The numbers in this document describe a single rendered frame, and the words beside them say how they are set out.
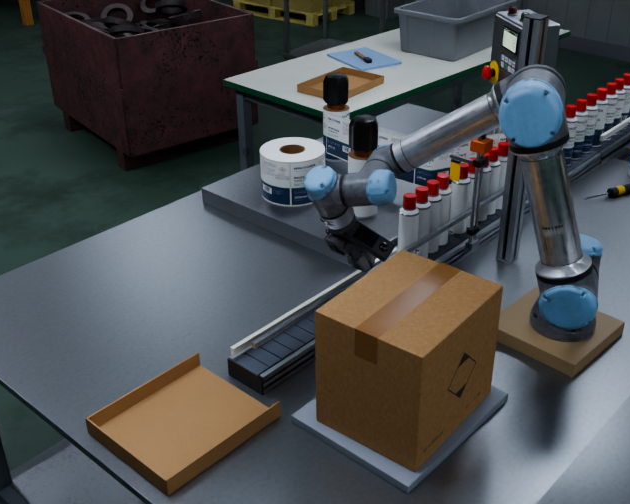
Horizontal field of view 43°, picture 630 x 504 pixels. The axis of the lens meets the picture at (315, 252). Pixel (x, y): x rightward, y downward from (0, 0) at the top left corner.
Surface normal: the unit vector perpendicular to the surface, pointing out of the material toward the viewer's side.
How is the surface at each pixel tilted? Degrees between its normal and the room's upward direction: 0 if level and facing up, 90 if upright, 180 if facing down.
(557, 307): 97
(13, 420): 0
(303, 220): 0
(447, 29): 95
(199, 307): 0
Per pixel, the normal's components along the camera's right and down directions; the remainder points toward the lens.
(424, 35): -0.66, 0.45
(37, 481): -0.01, -0.87
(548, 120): -0.35, 0.34
